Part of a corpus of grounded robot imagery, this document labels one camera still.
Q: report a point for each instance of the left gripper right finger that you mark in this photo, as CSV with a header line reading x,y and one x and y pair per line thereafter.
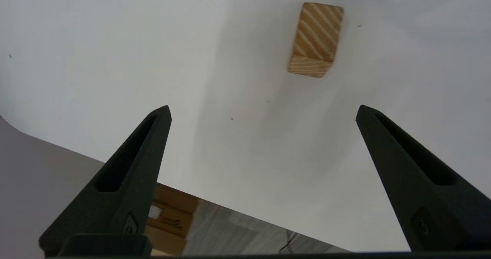
x,y
422,190

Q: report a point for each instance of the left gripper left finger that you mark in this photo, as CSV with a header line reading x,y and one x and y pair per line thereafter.
x,y
126,182

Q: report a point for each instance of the triangular wooden building block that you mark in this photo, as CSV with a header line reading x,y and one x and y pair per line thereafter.
x,y
316,36

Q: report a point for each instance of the stacked cardboard boxes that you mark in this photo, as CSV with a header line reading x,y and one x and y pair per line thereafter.
x,y
170,216

